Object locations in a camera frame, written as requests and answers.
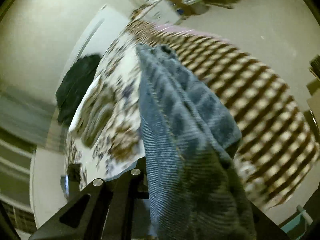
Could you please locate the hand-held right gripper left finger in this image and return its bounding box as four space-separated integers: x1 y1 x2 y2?
28 156 150 240

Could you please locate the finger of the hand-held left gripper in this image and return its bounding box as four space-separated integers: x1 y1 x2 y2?
60 163 83 202

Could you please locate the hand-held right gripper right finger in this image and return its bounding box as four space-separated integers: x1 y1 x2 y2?
250 203 292 240

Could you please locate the blue checkered towel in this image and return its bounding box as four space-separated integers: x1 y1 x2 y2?
136 43 258 240

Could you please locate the floral printed bedsheet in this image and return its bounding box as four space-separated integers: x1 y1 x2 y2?
64 34 150 193

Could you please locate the dark cloth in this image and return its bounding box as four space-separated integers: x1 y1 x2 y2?
55 54 102 126

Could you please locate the brown checkered blanket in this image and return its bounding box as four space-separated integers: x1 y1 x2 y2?
125 21 320 209

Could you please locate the white bucket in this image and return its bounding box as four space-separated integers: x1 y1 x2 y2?
181 0 208 15

